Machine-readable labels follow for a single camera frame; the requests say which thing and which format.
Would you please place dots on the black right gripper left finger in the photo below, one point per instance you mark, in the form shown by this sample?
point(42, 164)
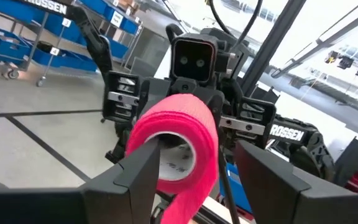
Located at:
point(104, 199)

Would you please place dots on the red elastic bandage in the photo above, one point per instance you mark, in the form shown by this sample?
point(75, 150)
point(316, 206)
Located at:
point(185, 121)

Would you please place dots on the grey wheeled metal cart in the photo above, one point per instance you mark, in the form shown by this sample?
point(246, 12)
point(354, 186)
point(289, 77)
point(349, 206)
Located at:
point(39, 34)

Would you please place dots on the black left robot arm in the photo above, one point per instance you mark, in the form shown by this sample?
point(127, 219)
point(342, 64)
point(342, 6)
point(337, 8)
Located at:
point(89, 34)

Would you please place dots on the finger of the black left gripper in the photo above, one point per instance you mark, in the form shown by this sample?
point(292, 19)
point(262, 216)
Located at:
point(144, 99)
point(217, 112)

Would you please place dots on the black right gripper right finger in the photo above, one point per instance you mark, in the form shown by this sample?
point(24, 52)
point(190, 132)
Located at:
point(291, 202)

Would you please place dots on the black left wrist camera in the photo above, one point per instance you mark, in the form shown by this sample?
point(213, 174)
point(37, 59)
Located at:
point(194, 62)

